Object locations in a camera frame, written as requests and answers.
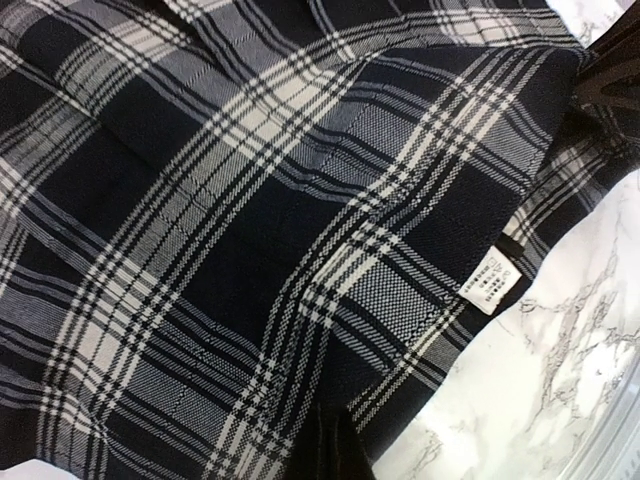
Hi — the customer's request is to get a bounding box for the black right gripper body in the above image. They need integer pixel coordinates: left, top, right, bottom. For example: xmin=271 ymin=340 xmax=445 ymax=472
xmin=575 ymin=1 xmax=639 ymax=108

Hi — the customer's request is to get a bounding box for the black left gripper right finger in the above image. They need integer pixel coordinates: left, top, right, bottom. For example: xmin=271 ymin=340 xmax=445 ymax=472
xmin=332 ymin=409 xmax=375 ymax=480

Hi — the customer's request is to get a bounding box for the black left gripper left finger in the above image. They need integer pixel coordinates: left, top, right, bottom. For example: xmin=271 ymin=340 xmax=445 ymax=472
xmin=287 ymin=404 xmax=333 ymax=480

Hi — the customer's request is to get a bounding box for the black white plaid shirt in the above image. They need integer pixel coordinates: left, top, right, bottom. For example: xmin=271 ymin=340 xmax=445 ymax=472
xmin=1 ymin=1 xmax=639 ymax=479

